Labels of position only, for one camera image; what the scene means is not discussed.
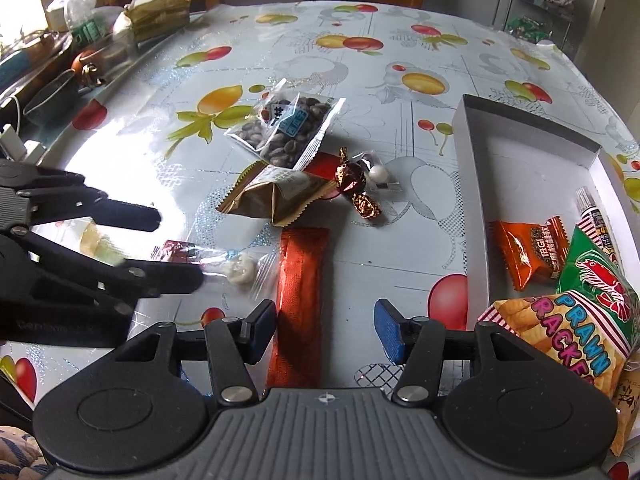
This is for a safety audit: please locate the fruit pattern tablecloth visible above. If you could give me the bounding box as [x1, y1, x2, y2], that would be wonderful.
[0, 0, 640, 480]

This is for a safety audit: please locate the red foil stick packet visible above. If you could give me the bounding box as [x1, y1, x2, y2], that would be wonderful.
[266, 226, 329, 389]

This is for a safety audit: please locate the white ball candy wrapper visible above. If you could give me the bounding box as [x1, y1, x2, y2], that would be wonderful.
[361, 151, 401, 193]

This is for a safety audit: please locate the white power adapter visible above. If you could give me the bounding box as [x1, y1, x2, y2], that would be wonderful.
[0, 124, 46, 165]

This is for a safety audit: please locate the orange fruit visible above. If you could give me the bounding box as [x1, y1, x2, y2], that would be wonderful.
[72, 49, 100, 78]

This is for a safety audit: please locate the green prawn cracker bag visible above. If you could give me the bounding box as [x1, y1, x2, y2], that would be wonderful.
[480, 228, 639, 396]

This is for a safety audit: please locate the glass bowl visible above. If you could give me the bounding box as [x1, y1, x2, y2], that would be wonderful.
[90, 32, 138, 80]

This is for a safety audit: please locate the orange snack packet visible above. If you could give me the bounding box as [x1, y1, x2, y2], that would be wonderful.
[491, 216, 570, 292]

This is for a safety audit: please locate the metal wire shelf cart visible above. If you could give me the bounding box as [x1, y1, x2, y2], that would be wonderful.
[491, 0, 575, 51]

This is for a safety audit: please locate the white marshmallow candy packet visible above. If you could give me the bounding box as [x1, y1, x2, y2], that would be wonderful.
[152, 240, 279, 301]

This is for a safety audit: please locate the green candy bag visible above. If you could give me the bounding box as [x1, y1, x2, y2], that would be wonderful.
[506, 16, 549, 44]

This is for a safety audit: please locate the white cardboard box tray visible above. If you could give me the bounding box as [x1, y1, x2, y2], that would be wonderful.
[452, 94, 639, 326]

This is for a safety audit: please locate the dark round bowl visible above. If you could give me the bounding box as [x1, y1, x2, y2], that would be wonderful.
[23, 70, 80, 127]

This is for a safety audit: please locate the yellow tissue pack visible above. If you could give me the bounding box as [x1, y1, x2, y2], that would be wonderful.
[125, 0, 191, 44]

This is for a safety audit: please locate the brown foil candy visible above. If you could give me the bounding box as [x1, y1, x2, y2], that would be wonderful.
[335, 148, 381, 220]

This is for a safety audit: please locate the brown cone snack stick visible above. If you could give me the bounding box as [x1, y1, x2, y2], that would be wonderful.
[575, 186, 620, 266]

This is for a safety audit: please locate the tan nut snack packet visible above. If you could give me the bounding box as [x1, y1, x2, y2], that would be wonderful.
[216, 160, 337, 228]

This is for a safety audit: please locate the clear melon seed packet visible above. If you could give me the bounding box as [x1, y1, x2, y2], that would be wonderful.
[224, 78, 346, 171]

